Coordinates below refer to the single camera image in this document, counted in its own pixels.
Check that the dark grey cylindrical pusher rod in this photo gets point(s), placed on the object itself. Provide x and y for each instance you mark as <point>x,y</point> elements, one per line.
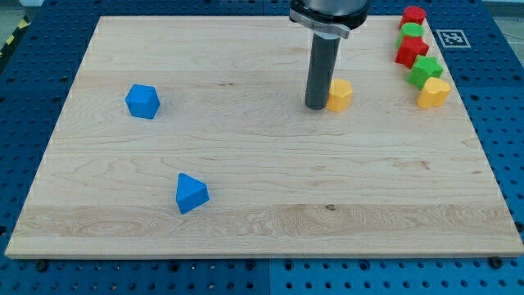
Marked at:
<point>321,67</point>

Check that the yellow hexagon block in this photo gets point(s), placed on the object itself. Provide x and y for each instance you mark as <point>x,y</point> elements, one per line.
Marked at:
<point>339,95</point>

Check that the yellow heart block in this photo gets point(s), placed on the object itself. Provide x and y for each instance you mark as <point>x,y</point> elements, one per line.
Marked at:
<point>434,93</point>

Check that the red star block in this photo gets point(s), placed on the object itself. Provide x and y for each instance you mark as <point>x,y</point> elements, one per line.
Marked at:
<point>409,49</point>

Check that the green cylinder block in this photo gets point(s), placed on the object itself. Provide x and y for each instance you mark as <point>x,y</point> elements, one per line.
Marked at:
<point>409,29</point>

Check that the red cylinder block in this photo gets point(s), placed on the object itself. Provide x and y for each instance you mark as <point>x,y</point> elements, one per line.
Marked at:
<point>412,14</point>

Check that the green star block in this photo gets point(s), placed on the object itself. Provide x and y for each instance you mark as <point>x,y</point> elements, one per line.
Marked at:
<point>423,69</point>

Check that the fiducial marker tag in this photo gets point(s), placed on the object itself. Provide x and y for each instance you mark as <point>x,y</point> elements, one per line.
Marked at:
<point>453,38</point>

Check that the wooden board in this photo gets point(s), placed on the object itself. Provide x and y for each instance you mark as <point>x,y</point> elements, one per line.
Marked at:
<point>381,179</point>

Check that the blue cube block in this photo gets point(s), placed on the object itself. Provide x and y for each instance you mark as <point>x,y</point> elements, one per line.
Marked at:
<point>142,101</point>

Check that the blue triangle block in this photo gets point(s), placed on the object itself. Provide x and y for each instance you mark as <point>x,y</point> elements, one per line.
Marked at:
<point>190,193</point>

